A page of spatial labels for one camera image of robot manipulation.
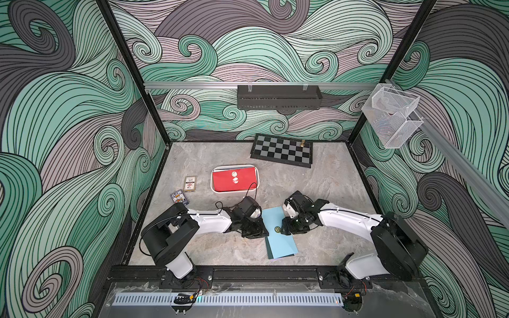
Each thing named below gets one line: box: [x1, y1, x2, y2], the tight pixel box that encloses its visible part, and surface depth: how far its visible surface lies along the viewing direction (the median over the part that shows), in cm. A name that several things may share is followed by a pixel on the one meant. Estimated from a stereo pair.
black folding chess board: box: [249, 133, 313, 169], surface depth 113 cm
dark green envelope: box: [265, 235, 274, 260], surface depth 81 cm
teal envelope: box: [261, 206, 299, 260], surface depth 85 cm
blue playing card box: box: [169, 189, 189, 206], surface depth 97 cm
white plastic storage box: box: [210, 164, 260, 194], surface depth 100 cm
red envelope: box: [212, 166, 258, 193], surface depth 100 cm
